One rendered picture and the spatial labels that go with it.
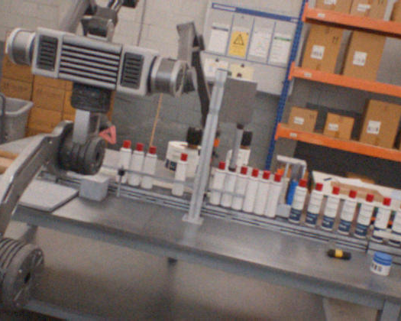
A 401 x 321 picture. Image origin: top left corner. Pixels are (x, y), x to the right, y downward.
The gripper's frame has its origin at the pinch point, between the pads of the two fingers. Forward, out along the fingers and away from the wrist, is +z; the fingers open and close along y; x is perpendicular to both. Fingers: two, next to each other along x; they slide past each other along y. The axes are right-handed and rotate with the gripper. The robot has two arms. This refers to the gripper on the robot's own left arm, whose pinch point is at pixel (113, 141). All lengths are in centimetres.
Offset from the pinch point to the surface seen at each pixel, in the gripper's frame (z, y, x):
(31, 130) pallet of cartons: -69, 292, 183
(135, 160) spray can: 12.6, -1.8, -5.7
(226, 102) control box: 10, -17, -58
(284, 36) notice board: -29, 425, -113
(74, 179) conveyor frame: 6.9, -5.1, 24.6
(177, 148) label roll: 18.8, 42.4, -15.2
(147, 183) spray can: 24.7, -1.7, -5.0
